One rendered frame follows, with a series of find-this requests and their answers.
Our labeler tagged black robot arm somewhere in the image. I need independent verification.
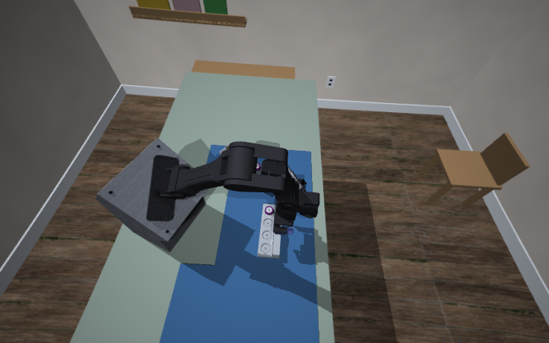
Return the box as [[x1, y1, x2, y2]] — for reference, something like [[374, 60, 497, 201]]
[[146, 141, 319, 221]]

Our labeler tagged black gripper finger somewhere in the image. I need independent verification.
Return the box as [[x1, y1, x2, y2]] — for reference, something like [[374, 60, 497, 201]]
[[274, 228, 293, 235]]

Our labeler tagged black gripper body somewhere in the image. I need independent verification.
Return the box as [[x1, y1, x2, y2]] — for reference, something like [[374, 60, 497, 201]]
[[273, 203, 293, 233]]

